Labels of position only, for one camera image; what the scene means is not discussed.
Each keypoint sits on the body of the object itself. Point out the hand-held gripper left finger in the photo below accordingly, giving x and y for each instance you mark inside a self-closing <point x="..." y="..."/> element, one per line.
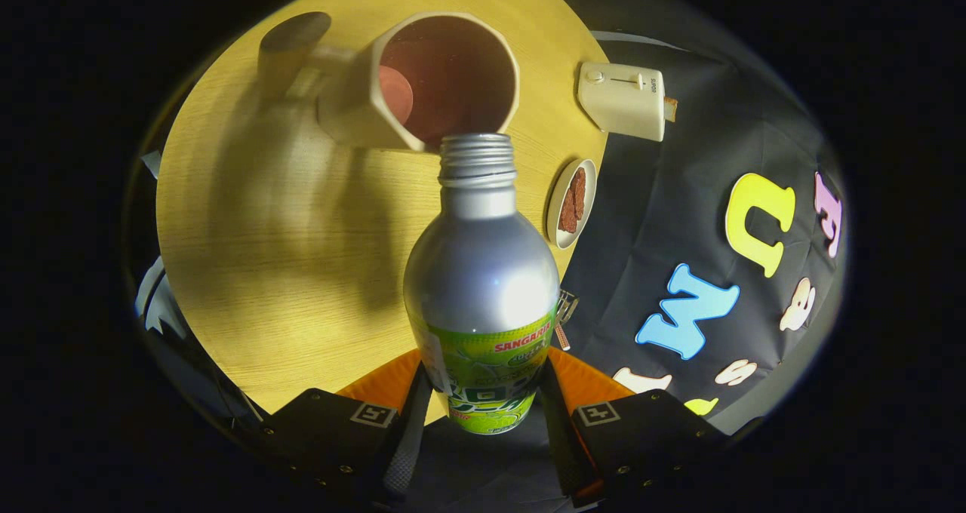
<point x="411" y="437"/>

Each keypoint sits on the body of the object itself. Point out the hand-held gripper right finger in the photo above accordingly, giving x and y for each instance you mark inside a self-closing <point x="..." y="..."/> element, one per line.
<point x="558" y="437"/>

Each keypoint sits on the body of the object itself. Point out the silver juice bottle green label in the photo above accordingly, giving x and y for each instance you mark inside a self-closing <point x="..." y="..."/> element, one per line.
<point x="483" y="271"/>

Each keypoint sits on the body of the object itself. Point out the striped stick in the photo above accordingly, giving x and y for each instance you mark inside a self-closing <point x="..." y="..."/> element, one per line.
<point x="562" y="338"/>

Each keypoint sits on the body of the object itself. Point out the white round plate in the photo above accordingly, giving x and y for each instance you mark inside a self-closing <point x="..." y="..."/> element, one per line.
<point x="555" y="215"/>

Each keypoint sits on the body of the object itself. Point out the brown meat patty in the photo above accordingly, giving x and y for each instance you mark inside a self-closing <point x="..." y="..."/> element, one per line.
<point x="579" y="192"/>
<point x="567" y="215"/>

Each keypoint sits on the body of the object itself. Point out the wooden table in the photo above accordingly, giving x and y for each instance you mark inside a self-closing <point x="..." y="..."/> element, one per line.
<point x="264" y="256"/>

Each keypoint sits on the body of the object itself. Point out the cream toaster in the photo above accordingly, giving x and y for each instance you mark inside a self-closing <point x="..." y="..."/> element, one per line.
<point x="622" y="102"/>

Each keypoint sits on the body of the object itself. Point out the toast slice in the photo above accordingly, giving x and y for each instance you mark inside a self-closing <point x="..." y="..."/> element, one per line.
<point x="670" y="109"/>

